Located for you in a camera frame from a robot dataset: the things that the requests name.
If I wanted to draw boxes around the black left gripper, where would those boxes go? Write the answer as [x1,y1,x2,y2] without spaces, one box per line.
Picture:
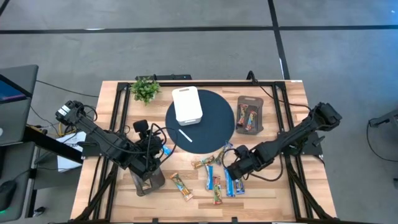
[129,138,165,181]

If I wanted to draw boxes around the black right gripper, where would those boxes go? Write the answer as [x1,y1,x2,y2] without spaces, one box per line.
[226,146,261,181]

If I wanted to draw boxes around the chocolate chip granola bar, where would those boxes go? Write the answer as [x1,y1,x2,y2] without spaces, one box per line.
[212,175,223,205]
[244,110,258,131]
[236,103,249,126]

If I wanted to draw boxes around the granola bar orange ends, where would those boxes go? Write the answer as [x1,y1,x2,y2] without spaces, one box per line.
[169,172,194,202]

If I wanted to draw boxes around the green blue granola bar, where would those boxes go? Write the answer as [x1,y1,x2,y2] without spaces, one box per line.
[215,140,234,166]

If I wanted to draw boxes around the grey translucent plastic bin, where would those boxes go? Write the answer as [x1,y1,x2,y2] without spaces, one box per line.
[129,166,166,197]
[235,95,265,136]

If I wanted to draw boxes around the white label strip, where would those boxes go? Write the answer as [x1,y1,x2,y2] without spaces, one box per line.
[178,128,193,143]

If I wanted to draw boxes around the dark blue round mat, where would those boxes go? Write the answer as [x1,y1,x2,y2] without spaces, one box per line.
[165,89,236,155]

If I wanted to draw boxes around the white plastic bin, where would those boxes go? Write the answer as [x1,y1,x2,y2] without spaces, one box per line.
[171,86,203,126]

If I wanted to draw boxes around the small green potted plant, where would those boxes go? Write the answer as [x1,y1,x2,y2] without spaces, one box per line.
[129,77,162,106]

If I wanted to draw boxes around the white paper sheet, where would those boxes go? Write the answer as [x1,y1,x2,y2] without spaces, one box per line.
[57,130,88,172]

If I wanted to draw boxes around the black power strip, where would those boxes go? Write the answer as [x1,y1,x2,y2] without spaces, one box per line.
[135,73,193,81]

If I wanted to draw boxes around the small grey floor object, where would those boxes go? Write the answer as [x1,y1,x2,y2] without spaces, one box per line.
[32,206,47,218]

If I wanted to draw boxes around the grey laptop lid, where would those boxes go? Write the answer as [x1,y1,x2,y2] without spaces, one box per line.
[0,98,35,147]

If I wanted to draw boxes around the black computer mouse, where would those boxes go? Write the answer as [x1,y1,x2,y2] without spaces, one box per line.
[0,179,17,212]

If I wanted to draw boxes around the laptop with blue screen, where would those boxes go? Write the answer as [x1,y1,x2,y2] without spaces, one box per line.
[0,64,40,105]

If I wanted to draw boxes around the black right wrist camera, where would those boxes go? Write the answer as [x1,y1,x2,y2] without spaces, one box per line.
[233,144,250,159]

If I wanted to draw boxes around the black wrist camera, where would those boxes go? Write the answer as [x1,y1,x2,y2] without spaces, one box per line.
[132,119,150,141]
[233,144,250,159]

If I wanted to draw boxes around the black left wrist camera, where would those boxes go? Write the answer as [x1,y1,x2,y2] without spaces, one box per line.
[132,119,150,141]

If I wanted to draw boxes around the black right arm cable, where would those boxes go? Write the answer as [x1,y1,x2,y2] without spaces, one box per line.
[222,147,284,183]

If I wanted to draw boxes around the black aluminium table frame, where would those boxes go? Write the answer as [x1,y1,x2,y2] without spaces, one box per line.
[74,81,336,224]

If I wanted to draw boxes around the black cable over frame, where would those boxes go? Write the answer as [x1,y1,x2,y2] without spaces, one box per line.
[246,70,312,110]

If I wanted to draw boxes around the yellow cable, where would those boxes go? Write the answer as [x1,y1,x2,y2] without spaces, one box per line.
[57,123,78,138]

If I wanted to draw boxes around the grey desk black frame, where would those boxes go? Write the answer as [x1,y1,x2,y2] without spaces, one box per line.
[0,126,84,223]

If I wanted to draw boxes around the thin black floor cable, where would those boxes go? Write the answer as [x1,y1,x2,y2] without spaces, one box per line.
[366,119,398,163]
[35,80,100,98]

